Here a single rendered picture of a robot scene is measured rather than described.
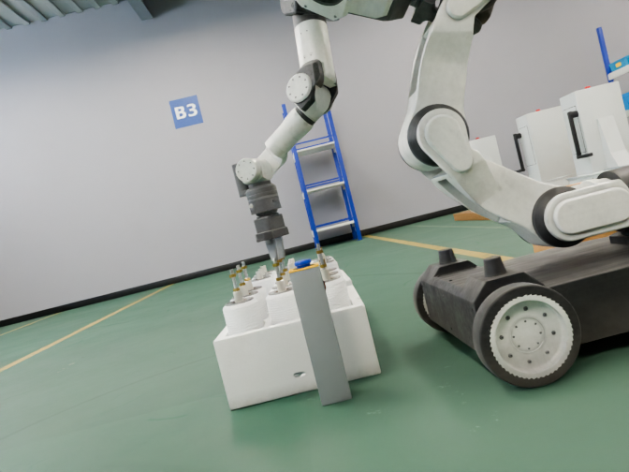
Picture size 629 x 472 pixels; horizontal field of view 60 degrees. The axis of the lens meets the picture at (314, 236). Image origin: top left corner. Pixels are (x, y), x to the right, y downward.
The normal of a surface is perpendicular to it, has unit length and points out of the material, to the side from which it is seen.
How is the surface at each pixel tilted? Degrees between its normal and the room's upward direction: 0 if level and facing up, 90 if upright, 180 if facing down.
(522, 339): 90
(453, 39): 114
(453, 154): 90
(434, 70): 90
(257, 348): 90
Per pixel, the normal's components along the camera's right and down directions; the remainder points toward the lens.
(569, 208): 0.04, 0.02
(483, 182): 0.29, 0.36
